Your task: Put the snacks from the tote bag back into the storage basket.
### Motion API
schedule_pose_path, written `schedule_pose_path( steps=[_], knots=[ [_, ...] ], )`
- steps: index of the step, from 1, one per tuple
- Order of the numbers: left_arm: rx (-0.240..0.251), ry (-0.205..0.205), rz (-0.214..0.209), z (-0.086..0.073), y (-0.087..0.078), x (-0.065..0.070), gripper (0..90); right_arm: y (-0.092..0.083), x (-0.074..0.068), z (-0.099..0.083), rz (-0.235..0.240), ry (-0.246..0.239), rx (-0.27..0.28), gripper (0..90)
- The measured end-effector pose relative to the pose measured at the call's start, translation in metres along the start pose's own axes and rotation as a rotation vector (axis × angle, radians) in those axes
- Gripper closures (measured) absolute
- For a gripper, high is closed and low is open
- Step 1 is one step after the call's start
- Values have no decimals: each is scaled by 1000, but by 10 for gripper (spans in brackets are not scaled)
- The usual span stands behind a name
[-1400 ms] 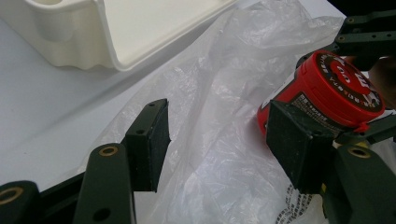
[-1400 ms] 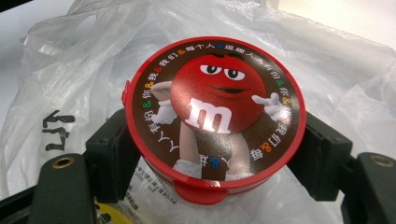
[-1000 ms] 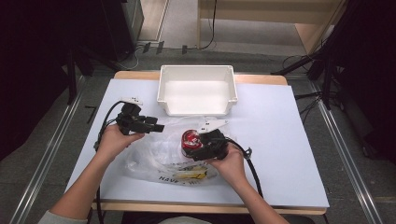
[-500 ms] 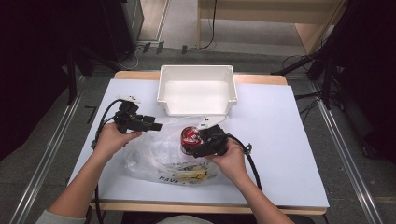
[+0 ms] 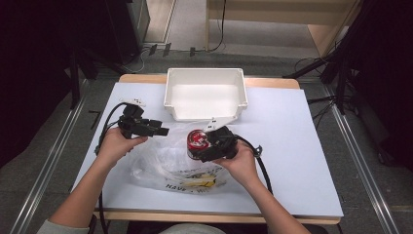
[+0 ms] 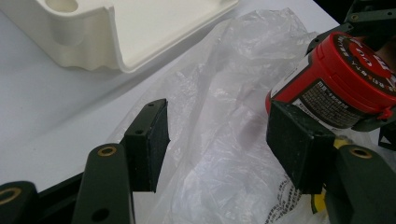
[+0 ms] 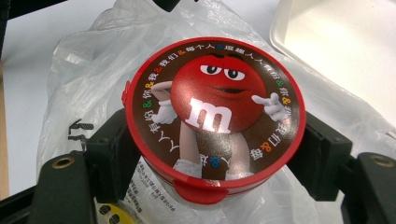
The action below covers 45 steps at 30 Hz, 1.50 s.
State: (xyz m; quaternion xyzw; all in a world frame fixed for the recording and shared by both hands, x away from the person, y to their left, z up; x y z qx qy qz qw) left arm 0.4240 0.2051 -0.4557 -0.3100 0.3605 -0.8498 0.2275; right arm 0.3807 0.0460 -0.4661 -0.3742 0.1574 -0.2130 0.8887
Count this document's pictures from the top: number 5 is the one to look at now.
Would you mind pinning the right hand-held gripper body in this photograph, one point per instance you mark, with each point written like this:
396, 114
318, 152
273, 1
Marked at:
224, 143

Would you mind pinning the white plastic bin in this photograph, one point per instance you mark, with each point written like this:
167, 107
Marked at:
204, 97

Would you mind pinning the person's right hand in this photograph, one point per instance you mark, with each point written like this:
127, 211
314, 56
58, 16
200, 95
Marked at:
243, 165

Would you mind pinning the translucent plastic bag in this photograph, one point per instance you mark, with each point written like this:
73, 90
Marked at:
162, 162

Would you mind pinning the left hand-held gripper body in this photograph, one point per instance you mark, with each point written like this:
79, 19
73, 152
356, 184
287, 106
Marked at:
133, 125

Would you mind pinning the person's left hand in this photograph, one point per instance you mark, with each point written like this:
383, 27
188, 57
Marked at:
113, 148

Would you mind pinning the white table mat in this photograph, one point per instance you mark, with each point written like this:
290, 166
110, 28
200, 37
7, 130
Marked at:
292, 146

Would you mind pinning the black metal stand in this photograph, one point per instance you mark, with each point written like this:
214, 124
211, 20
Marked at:
75, 78

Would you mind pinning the light wooden desk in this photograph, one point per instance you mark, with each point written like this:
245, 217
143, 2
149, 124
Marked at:
276, 13

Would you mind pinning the red drink can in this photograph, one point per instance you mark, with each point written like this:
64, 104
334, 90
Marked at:
195, 143

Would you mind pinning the metal floor rail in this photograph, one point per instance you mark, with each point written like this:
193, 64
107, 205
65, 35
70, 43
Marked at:
360, 162
48, 165

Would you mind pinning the black cabinet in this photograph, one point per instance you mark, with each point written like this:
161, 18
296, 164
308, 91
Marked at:
126, 26

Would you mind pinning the black tripod stand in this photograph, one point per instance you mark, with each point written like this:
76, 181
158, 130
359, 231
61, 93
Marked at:
341, 58

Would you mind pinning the wooden table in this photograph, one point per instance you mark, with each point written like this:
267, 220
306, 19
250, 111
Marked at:
142, 78

